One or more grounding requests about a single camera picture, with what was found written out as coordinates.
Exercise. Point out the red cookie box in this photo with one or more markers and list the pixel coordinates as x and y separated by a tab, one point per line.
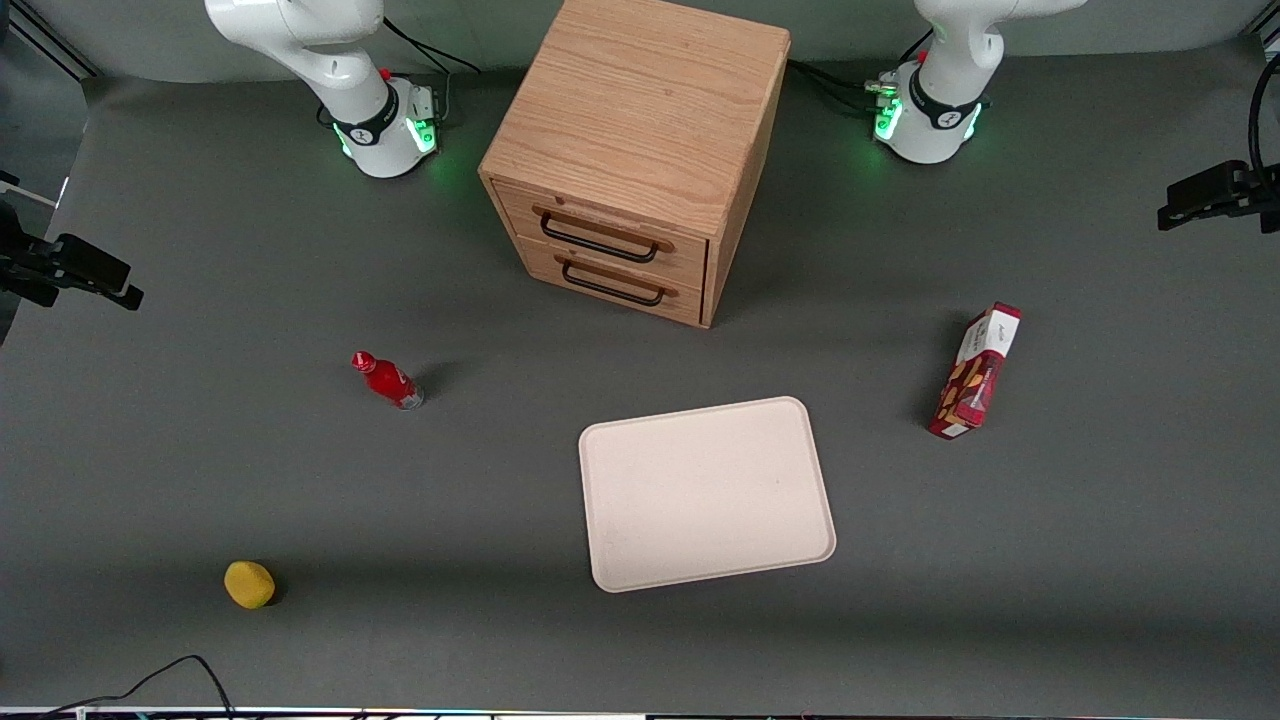
975	385

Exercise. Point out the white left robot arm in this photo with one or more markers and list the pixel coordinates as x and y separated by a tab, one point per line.
940	125

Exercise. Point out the beige rectangular tray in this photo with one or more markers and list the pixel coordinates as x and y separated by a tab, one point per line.
705	495

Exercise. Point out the wooden drawer front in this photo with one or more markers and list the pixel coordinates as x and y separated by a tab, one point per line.
520	207
540	263

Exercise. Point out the red plastic bottle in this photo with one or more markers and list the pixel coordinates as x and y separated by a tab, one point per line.
388	380

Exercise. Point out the wooden two-drawer cabinet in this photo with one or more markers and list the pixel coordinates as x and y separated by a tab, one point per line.
640	100

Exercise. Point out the yellow sponge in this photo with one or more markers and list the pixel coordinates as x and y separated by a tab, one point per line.
249	584

